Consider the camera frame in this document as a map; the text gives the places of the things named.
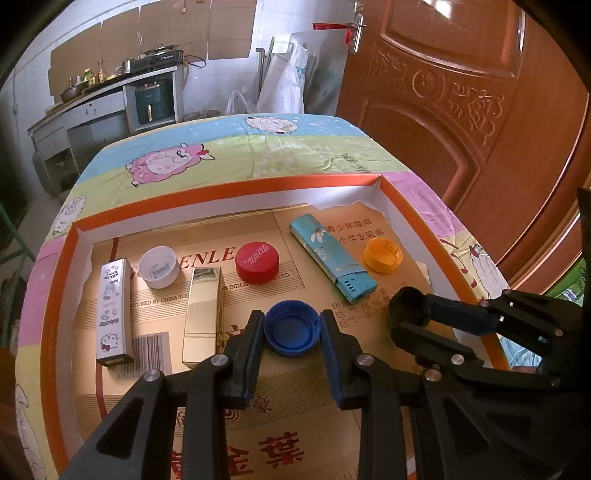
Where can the cartoon sheep tablecloth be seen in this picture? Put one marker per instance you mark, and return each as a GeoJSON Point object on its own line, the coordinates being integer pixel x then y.
{"type": "Point", "coordinates": [179, 158]}

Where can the light orange bottle cap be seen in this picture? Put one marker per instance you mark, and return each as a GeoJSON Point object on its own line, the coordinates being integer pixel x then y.
{"type": "Point", "coordinates": [383, 255]}

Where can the black bottle cap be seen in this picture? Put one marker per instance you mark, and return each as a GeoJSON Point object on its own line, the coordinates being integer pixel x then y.
{"type": "Point", "coordinates": [409, 305]}

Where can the white hello kitty lighter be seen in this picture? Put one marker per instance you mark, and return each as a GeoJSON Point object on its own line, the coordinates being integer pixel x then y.
{"type": "Point", "coordinates": [113, 318]}

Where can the red bottle cap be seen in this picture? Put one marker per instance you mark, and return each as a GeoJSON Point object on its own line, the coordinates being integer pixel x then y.
{"type": "Point", "coordinates": [257, 262]}

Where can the black gas stove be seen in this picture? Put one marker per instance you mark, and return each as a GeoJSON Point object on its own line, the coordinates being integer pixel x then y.
{"type": "Point", "coordinates": [155, 59]}

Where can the brown wooden door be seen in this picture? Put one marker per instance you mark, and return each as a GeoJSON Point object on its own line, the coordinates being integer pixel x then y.
{"type": "Point", "coordinates": [478, 100]}

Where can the gold mirrored box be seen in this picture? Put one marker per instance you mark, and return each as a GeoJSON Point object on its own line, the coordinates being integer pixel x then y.
{"type": "Point", "coordinates": [203, 316]}

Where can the green beer carton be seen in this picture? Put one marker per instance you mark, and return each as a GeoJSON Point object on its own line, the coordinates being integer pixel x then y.
{"type": "Point", "coordinates": [571, 286]}

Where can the white plastic sacks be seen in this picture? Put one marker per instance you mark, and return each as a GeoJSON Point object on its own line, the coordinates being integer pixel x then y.
{"type": "Point", "coordinates": [305, 79]}

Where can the teal lighter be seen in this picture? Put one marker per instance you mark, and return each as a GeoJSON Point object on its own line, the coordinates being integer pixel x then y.
{"type": "Point", "coordinates": [348, 275]}

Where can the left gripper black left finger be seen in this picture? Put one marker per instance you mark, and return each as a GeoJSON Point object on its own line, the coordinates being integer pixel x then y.
{"type": "Point", "coordinates": [135, 439]}

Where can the silver door handle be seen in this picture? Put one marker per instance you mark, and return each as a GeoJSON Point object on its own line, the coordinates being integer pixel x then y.
{"type": "Point", "coordinates": [356, 27]}

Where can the white bottle cap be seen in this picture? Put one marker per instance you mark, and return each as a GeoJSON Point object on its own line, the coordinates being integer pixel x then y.
{"type": "Point", "coordinates": [159, 267]}

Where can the orange rimmed cardboard tray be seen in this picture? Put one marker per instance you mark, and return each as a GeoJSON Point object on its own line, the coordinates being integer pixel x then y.
{"type": "Point", "coordinates": [206, 227]}

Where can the wall cardboard sheets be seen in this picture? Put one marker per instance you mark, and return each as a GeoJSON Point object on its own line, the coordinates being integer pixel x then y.
{"type": "Point", "coordinates": [209, 29]}

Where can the grey kitchen counter cabinet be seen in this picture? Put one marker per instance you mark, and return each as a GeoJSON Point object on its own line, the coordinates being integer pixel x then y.
{"type": "Point", "coordinates": [66, 140]}

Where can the green metal table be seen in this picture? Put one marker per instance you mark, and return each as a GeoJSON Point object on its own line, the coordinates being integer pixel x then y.
{"type": "Point", "coordinates": [22, 254]}

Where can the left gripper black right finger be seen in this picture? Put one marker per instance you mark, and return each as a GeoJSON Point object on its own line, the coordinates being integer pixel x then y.
{"type": "Point", "coordinates": [447, 422]}

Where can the blue bottle cap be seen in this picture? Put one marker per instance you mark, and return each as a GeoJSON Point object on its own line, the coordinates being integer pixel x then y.
{"type": "Point", "coordinates": [292, 328]}

